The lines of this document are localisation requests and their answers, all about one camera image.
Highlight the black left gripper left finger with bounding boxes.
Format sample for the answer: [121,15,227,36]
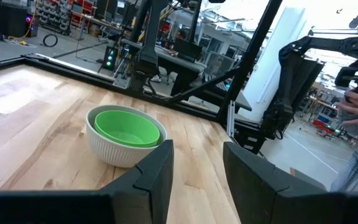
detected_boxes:
[0,139,175,224]

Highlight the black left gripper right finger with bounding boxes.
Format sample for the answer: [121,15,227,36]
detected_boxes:
[223,141,358,224]

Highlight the white ribbed bowl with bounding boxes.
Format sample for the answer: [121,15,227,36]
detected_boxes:
[85,105,168,169]

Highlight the green plastic bowl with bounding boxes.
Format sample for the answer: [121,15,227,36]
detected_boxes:
[94,110,161,147]
[95,130,160,149]

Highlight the shelf with gray bins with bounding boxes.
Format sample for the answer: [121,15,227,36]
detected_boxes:
[35,0,74,35]

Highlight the white pillar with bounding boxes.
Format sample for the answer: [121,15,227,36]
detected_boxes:
[239,6,307,122]

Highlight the dark gray table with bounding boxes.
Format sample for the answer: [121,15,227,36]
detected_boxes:
[121,37,253,113]

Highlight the black box with green lights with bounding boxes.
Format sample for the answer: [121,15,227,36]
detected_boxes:
[103,45,118,71]

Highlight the red storage bins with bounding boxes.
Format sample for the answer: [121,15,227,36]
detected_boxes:
[71,0,96,27]

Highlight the black computer tower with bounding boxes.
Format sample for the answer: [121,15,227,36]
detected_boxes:
[0,0,40,38]

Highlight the silver metal bracket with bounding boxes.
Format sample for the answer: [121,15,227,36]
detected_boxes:
[112,73,137,90]

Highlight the black aluminium table frame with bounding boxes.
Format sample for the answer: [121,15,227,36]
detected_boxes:
[0,0,284,155]

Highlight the black cable coil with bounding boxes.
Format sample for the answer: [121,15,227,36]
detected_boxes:
[42,33,58,48]

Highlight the yellow cable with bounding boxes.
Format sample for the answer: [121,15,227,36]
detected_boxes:
[4,0,40,47]

